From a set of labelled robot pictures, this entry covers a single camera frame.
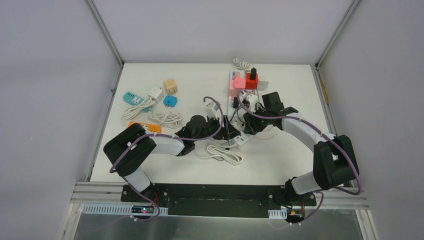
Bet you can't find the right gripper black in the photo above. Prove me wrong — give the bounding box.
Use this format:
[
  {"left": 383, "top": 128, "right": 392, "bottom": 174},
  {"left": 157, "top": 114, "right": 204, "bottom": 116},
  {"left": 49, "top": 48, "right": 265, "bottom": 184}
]
[{"left": 243, "top": 105, "right": 271, "bottom": 135}]

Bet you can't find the small white power strip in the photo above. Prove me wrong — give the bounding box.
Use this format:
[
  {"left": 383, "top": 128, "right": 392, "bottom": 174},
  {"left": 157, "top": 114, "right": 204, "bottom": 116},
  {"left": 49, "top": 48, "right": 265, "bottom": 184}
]
[{"left": 232, "top": 132, "right": 253, "bottom": 149}]

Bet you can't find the pink cube socket adapter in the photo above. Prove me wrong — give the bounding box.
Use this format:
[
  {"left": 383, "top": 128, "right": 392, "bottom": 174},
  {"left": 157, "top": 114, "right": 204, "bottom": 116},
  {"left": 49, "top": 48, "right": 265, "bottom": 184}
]
[{"left": 233, "top": 77, "right": 246, "bottom": 90}]

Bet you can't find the long white power strip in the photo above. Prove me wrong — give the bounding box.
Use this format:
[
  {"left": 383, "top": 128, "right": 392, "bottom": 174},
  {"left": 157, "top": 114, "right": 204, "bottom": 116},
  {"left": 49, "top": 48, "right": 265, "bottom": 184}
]
[{"left": 227, "top": 70, "right": 246, "bottom": 117}]

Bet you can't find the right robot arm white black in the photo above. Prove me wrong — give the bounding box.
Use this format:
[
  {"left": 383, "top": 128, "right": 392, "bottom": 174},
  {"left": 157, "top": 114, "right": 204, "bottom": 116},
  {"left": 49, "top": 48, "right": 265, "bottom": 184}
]
[{"left": 236, "top": 91, "right": 363, "bottom": 205}]

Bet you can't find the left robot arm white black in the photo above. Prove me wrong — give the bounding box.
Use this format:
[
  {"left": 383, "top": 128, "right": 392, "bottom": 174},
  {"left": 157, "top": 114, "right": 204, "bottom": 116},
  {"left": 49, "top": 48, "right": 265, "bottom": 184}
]
[{"left": 103, "top": 115, "right": 241, "bottom": 203}]

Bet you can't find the red cube socket adapter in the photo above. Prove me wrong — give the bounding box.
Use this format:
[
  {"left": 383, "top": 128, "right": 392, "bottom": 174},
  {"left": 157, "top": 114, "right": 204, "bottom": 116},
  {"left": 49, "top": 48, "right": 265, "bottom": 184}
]
[{"left": 245, "top": 73, "right": 259, "bottom": 90}]

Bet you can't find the blue plug adapter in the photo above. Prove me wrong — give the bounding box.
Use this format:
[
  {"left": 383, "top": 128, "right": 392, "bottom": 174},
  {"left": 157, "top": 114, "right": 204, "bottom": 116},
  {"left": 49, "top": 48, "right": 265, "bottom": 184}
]
[{"left": 163, "top": 95, "right": 178, "bottom": 108}]

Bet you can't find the purple power strip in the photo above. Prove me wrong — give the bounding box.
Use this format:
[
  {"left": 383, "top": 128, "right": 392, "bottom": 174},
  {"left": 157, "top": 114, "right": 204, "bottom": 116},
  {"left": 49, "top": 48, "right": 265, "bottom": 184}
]
[{"left": 244, "top": 89, "right": 258, "bottom": 97}]

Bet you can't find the light pink cube adapter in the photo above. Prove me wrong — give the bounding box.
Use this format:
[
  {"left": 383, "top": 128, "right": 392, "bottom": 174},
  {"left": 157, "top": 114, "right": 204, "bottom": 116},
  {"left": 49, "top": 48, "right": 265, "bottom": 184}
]
[{"left": 228, "top": 79, "right": 240, "bottom": 97}]

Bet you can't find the white cube adapter behind red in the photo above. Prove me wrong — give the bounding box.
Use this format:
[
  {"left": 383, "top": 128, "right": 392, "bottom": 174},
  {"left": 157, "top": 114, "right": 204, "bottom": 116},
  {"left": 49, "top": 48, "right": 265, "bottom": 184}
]
[{"left": 257, "top": 78, "right": 269, "bottom": 91}]

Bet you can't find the beige cube adapter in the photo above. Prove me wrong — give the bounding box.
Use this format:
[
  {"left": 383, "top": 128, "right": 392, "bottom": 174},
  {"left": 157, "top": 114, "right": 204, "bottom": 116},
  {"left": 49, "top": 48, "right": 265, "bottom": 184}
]
[{"left": 163, "top": 78, "right": 178, "bottom": 95}]

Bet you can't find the orange power strip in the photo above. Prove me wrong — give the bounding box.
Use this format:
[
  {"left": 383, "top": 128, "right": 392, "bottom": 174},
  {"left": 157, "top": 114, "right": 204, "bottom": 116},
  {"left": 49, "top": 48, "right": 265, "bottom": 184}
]
[{"left": 128, "top": 121, "right": 162, "bottom": 134}]

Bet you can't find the teal power strip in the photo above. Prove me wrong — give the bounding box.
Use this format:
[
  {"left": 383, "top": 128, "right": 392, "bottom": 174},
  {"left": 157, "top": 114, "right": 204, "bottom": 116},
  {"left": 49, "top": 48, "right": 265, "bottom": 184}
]
[{"left": 122, "top": 91, "right": 145, "bottom": 110}]

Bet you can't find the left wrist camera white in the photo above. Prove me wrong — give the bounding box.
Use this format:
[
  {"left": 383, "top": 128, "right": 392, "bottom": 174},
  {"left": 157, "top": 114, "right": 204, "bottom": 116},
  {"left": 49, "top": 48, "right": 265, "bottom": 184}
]
[{"left": 204, "top": 101, "right": 221, "bottom": 120}]

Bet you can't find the white coiled cord at back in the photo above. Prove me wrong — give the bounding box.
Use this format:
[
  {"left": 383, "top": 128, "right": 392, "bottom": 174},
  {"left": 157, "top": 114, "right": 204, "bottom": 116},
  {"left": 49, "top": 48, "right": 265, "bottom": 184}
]
[{"left": 232, "top": 57, "right": 252, "bottom": 71}]

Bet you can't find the white cord of orange strip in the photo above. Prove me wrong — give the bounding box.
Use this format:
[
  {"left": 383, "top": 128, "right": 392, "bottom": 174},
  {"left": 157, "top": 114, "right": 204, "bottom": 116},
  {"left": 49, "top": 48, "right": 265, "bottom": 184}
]
[{"left": 148, "top": 111, "right": 185, "bottom": 129}]

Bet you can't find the black mounting base plate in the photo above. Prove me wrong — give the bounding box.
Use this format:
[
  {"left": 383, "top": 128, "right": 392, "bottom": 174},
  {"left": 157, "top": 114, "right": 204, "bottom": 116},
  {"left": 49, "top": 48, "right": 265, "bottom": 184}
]
[{"left": 120, "top": 183, "right": 319, "bottom": 219}]

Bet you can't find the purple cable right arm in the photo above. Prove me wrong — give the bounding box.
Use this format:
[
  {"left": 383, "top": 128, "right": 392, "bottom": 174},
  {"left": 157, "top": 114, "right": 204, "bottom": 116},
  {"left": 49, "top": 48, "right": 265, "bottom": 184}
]
[{"left": 237, "top": 91, "right": 364, "bottom": 230}]

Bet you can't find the white cord of teal strip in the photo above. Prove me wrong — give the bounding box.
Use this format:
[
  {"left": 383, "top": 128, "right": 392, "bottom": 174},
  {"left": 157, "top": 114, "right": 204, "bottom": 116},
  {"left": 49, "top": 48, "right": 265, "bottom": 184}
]
[{"left": 120, "top": 97, "right": 157, "bottom": 128}]

